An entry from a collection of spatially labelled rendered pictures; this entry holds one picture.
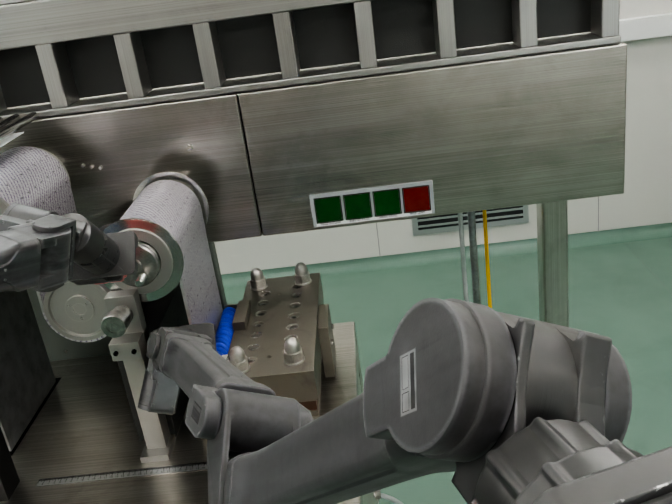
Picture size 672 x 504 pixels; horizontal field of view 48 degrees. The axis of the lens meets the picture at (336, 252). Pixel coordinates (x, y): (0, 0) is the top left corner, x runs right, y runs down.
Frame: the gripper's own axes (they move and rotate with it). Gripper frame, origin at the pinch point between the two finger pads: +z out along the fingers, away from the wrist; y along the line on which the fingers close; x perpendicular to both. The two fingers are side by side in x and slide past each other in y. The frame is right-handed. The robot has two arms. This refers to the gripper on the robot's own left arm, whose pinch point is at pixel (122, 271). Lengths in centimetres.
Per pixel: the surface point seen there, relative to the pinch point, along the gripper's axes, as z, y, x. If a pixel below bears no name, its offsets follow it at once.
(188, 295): 11.3, 7.2, -2.0
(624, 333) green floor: 214, 139, 14
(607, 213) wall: 279, 163, 89
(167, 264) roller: 4.5, 5.8, 1.8
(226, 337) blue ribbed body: 25.5, 10.3, -7.0
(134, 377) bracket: 13.3, -3.0, -14.6
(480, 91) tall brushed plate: 21, 63, 34
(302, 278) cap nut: 41.1, 23.6, 6.9
